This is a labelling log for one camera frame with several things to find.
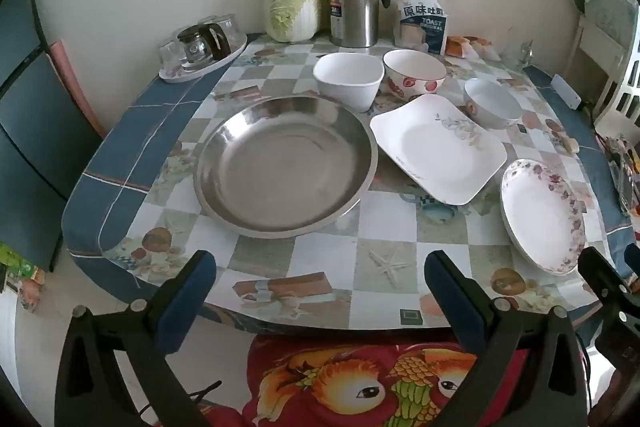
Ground glass teapot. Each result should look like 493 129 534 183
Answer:
177 23 232 70

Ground white power strip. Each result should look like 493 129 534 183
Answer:
550 74 584 110

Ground white lattice rack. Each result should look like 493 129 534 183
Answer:
592 22 640 130

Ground colourful bags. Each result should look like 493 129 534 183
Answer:
0 242 47 314

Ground checkered printed tablecloth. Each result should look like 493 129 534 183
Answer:
61 32 636 330

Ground black cable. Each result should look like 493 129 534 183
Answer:
140 379 222 427

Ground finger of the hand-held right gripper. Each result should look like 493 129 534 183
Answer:
577 246 640 323

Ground glass cups on saucer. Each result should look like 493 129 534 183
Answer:
158 32 248 85

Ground white square bowl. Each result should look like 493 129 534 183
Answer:
313 53 385 112

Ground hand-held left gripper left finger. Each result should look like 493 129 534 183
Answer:
54 250 218 427

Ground round pink floral plate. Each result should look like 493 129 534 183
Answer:
501 158 587 277

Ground red fruit print bowl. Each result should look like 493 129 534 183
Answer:
383 49 447 104

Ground dark cabinet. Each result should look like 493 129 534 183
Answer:
0 0 103 273

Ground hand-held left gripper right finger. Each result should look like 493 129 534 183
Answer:
424 250 588 427

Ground small white round bowl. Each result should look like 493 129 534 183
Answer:
463 78 524 130

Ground red printed chair cushion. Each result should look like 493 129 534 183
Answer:
242 334 532 427

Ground white rectangular floral plate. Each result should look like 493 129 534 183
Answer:
369 94 509 206

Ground grey cloth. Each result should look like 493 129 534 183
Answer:
582 0 640 32

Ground pink board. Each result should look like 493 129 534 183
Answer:
49 39 107 138

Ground tall clear drinking glass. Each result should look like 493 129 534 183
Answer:
502 27 523 66

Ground napa cabbage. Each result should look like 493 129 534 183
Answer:
264 0 322 42

